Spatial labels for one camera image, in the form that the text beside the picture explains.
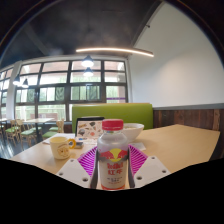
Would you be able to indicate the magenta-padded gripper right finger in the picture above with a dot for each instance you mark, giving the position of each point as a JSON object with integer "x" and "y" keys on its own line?
{"x": 137, "y": 161}

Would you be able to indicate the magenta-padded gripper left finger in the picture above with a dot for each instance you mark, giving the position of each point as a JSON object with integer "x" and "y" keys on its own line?
{"x": 86, "y": 161}

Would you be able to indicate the red-capped clear drink bottle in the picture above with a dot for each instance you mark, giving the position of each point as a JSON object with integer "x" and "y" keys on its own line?
{"x": 112, "y": 166}

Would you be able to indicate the cream yellow mug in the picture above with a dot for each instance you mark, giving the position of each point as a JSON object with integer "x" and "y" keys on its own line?
{"x": 60, "y": 148}

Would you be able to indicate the white bowl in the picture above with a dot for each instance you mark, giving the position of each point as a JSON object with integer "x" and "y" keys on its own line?
{"x": 135, "y": 131}

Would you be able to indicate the black-framed table sign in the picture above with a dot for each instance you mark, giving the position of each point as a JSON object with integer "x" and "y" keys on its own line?
{"x": 89, "y": 129}

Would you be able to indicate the green upholstered bench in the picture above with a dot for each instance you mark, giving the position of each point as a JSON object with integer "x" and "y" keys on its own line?
{"x": 133, "y": 113}

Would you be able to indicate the light wooden dining table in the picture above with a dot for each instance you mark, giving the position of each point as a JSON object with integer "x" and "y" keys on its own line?
{"x": 38, "y": 120}

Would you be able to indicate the wooden green-seat chairs group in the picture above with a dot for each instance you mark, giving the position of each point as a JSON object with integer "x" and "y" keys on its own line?
{"x": 26, "y": 132}

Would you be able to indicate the black pendant lamps group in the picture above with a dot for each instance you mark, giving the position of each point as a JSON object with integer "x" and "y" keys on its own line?
{"x": 87, "y": 62}

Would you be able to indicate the curved linear ceiling light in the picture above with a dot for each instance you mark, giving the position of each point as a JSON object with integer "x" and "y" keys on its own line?
{"x": 113, "y": 50}

